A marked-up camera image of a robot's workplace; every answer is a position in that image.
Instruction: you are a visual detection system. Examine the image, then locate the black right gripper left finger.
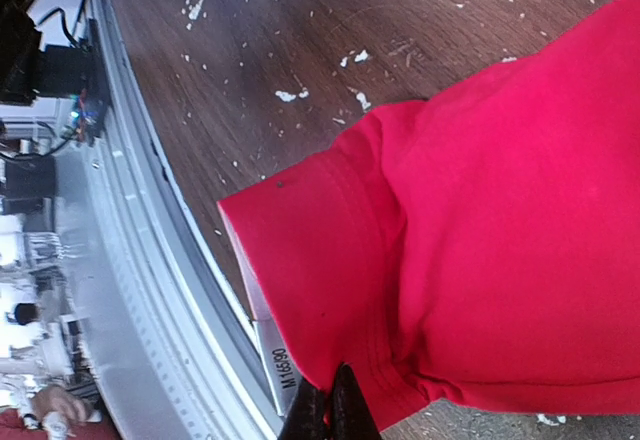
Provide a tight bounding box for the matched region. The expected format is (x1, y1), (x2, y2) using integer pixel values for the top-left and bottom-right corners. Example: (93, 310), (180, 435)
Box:
(278, 379), (327, 440)

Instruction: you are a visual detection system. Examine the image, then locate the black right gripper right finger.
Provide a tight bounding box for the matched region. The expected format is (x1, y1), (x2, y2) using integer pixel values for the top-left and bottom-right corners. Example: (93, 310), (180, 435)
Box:
(329, 364), (382, 440)

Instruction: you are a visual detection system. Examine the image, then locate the red underwear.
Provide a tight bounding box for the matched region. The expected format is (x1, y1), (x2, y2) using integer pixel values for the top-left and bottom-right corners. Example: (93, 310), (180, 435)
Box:
(218, 0), (639, 429)

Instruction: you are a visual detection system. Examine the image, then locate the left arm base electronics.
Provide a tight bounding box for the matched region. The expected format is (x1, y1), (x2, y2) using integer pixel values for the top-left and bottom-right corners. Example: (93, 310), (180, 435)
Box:
(59, 88), (108, 147)

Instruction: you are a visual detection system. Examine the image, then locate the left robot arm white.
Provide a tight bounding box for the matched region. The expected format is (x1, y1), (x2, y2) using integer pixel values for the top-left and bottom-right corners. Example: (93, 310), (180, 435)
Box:
(1, 0), (93, 106)

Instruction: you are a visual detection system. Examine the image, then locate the person in maroon shirt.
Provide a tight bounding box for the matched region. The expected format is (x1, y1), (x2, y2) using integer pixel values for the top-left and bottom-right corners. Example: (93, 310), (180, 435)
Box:
(1, 385), (121, 440)

